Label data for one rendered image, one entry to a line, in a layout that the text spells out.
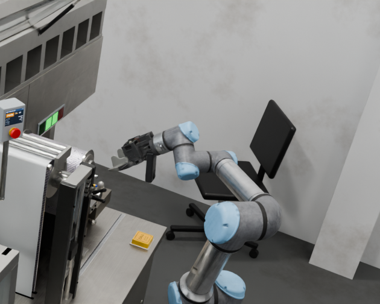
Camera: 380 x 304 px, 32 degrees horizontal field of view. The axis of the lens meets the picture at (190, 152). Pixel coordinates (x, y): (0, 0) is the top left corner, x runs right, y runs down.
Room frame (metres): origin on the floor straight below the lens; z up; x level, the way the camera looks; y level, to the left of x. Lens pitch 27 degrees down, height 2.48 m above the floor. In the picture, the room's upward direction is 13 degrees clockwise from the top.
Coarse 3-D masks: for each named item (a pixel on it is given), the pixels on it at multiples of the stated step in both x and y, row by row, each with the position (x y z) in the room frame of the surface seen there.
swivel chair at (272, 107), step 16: (272, 112) 3.81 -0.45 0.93; (272, 128) 3.72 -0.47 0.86; (288, 128) 3.56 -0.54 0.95; (256, 144) 3.81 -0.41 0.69; (272, 144) 3.65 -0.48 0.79; (288, 144) 3.54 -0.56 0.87; (272, 160) 3.57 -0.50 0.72; (208, 176) 3.58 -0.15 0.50; (256, 176) 3.73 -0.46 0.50; (272, 176) 3.52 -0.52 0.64; (208, 192) 3.39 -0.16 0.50; (224, 192) 3.43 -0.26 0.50; (192, 208) 3.84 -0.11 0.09; (256, 256) 3.55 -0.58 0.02
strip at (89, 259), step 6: (120, 216) 2.34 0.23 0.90; (114, 222) 2.29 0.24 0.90; (114, 228) 2.25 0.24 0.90; (108, 234) 2.19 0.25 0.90; (102, 240) 2.15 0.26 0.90; (96, 246) 2.10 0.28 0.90; (102, 246) 2.11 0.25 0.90; (96, 252) 2.06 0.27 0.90; (90, 258) 2.02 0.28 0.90; (84, 264) 1.97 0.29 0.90; (84, 270) 1.94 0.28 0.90; (78, 276) 1.90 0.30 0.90
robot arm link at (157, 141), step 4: (160, 132) 2.04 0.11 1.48; (156, 136) 2.02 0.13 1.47; (160, 136) 2.02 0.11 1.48; (156, 140) 2.01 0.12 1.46; (160, 140) 2.01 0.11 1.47; (156, 144) 2.01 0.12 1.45; (160, 144) 2.00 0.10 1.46; (164, 144) 2.00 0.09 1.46; (156, 148) 2.00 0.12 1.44; (160, 148) 2.00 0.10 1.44; (164, 148) 2.00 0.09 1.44; (160, 152) 2.01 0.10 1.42; (164, 152) 2.01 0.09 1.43
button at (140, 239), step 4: (140, 232) 2.22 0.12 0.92; (136, 236) 2.19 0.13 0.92; (140, 236) 2.20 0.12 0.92; (144, 236) 2.20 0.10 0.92; (148, 236) 2.21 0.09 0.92; (152, 236) 2.22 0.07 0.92; (132, 240) 2.17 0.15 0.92; (136, 240) 2.17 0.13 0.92; (140, 240) 2.17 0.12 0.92; (144, 240) 2.18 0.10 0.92; (148, 240) 2.18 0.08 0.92; (152, 240) 2.22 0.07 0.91; (136, 244) 2.16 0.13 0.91; (140, 244) 2.16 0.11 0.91; (144, 244) 2.16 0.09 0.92; (148, 244) 2.16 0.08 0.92
